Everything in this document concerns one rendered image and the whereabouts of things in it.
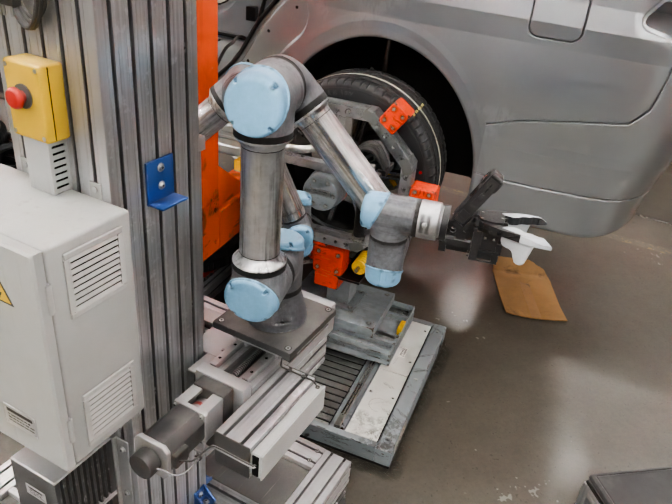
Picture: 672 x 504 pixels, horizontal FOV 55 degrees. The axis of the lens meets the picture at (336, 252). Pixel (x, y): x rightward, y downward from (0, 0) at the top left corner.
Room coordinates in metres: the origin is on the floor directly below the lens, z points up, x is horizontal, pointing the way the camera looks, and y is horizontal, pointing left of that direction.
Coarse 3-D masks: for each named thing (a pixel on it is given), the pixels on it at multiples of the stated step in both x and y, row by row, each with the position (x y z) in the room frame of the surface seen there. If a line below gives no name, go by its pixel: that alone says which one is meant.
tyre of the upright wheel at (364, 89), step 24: (336, 72) 2.43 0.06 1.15; (360, 72) 2.35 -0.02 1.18; (336, 96) 2.23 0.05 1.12; (360, 96) 2.20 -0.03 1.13; (384, 96) 2.18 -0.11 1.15; (408, 120) 2.14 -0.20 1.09; (432, 120) 2.27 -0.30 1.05; (408, 144) 2.14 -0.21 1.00; (432, 144) 2.17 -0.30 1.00; (432, 168) 2.12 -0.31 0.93
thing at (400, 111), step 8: (392, 104) 2.08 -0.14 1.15; (400, 104) 2.08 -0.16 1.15; (408, 104) 2.13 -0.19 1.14; (392, 112) 2.07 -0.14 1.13; (400, 112) 2.06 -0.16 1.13; (408, 112) 2.08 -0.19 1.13; (384, 120) 2.08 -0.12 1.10; (392, 120) 2.07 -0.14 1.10; (400, 120) 2.06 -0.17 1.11; (392, 128) 2.07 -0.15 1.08
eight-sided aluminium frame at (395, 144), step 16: (336, 112) 2.14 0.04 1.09; (352, 112) 2.12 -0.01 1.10; (368, 112) 2.10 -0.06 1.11; (384, 128) 2.08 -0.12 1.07; (384, 144) 2.08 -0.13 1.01; (400, 144) 2.10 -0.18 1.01; (400, 160) 2.06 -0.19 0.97; (416, 160) 2.09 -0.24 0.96; (400, 176) 2.06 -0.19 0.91; (400, 192) 2.05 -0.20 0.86; (320, 240) 2.14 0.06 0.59; (336, 240) 2.12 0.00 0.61; (368, 240) 2.08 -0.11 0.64
